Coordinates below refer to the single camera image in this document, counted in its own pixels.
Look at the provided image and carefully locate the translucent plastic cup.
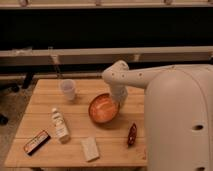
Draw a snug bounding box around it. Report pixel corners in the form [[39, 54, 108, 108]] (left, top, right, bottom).
[[59, 79, 76, 100]]

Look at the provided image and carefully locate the white plastic bottle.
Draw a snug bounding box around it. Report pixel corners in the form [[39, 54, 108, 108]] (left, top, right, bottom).
[[52, 108, 70, 144]]

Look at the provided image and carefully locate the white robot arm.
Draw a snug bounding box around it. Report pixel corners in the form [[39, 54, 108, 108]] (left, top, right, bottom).
[[102, 61, 213, 171]]

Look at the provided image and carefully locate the grey metal rail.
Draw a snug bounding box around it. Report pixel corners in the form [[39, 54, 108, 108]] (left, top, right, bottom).
[[0, 46, 213, 67]]

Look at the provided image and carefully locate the wooden table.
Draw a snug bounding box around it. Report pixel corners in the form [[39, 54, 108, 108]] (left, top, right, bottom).
[[5, 79, 147, 168]]

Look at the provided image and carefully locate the orange ceramic bowl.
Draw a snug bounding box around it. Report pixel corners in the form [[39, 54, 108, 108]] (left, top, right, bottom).
[[88, 93, 119, 124]]

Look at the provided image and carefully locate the dark rectangular snack box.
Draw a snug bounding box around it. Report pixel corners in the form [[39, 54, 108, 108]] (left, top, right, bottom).
[[23, 130, 51, 156]]

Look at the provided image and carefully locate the white sponge block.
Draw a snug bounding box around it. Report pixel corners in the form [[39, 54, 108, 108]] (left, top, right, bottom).
[[81, 137, 100, 162]]

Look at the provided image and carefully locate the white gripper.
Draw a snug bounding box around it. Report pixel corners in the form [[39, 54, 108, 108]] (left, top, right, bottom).
[[110, 85, 128, 110]]

